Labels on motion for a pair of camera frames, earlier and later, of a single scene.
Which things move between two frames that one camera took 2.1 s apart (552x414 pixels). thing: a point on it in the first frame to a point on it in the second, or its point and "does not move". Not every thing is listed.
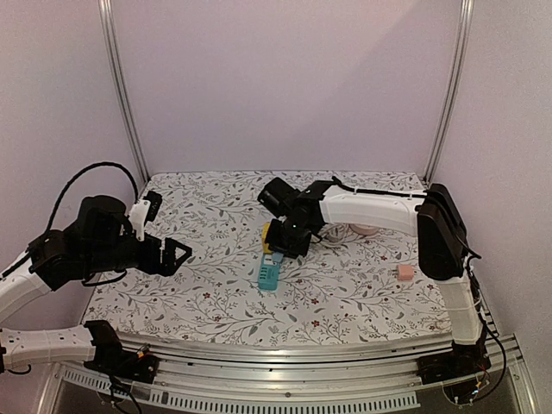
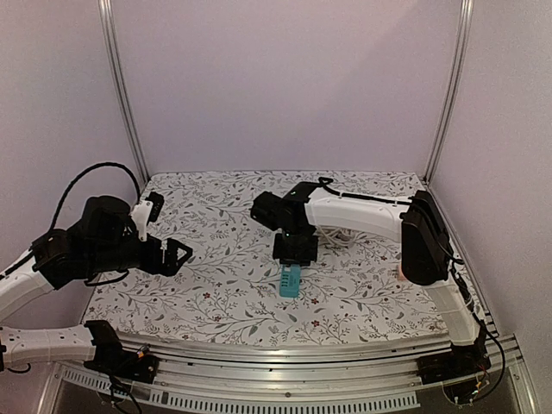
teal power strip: (268, 272) to (290, 279)
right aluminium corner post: (467, 24) does not move
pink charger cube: (404, 272) does not move
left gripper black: (167, 266) does not move
